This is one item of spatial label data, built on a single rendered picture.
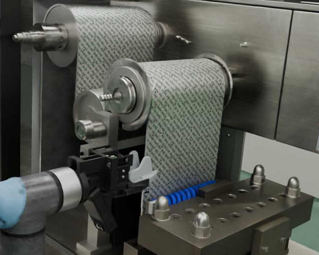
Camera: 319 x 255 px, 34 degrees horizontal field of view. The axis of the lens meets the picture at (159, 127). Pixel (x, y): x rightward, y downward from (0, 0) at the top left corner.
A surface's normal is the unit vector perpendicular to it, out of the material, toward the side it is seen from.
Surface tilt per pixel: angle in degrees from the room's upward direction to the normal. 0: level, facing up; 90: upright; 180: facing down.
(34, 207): 90
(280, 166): 90
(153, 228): 90
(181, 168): 90
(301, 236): 0
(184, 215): 0
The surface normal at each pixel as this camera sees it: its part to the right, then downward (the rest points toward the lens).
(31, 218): 0.55, 0.26
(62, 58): -0.71, 0.14
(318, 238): 0.07, -0.96
